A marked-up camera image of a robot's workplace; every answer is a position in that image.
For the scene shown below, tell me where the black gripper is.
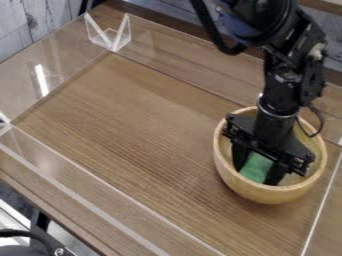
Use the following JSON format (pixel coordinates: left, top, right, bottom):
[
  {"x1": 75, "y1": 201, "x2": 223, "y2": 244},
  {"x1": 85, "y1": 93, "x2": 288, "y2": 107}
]
[{"x1": 223, "y1": 113, "x2": 316, "y2": 186}]

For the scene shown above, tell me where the green stick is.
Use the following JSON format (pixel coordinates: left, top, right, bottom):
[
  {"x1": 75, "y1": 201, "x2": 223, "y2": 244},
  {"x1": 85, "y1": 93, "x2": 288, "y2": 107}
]
[{"x1": 240, "y1": 152, "x2": 274, "y2": 184}]

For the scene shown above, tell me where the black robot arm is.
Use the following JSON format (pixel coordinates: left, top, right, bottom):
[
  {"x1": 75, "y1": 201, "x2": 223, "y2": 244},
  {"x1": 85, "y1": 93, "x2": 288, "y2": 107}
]
[{"x1": 190, "y1": 0, "x2": 328, "y2": 186}]

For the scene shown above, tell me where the wooden bowl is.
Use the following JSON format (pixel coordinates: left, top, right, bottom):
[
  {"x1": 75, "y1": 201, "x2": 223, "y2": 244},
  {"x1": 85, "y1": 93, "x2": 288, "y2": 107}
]
[{"x1": 213, "y1": 105, "x2": 329, "y2": 205}]

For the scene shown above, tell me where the clear acrylic corner bracket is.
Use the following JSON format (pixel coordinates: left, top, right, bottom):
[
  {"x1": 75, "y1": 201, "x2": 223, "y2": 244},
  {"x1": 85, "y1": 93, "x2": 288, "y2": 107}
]
[{"x1": 85, "y1": 13, "x2": 133, "y2": 53}]

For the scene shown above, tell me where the black table leg bracket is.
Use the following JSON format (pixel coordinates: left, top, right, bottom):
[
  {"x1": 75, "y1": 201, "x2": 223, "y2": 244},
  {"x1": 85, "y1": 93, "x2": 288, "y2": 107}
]
[{"x1": 31, "y1": 208, "x2": 78, "y2": 256}]

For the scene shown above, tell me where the black cable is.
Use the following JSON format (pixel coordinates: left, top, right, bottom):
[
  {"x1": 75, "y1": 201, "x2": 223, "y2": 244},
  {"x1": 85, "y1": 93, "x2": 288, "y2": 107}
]
[{"x1": 0, "y1": 229, "x2": 51, "y2": 256}]

